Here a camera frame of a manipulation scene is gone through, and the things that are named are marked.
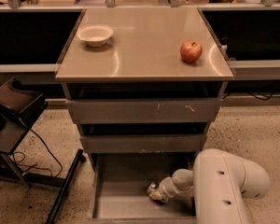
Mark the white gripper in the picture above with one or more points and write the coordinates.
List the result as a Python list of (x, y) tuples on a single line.
[(165, 191)]

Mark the crushed 7up can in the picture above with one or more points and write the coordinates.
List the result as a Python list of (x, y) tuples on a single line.
[(152, 187)]

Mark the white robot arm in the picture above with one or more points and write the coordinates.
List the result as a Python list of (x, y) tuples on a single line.
[(219, 182)]

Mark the bottom open grey drawer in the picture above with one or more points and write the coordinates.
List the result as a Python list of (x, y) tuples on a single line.
[(120, 190)]

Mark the middle grey drawer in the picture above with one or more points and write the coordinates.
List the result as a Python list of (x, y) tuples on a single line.
[(143, 143)]

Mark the top grey drawer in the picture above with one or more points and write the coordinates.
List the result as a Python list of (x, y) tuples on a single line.
[(134, 111)]

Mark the grey drawer cabinet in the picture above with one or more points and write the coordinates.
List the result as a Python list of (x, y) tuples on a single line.
[(142, 61)]

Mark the black cart leg bar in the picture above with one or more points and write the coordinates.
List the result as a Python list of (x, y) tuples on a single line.
[(79, 158)]

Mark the red apple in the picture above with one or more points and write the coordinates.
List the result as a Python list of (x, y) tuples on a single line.
[(191, 51)]

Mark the dark metal cart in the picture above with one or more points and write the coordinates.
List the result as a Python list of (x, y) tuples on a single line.
[(19, 110)]

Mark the white bowl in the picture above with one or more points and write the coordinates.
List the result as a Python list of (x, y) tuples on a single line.
[(95, 35)]

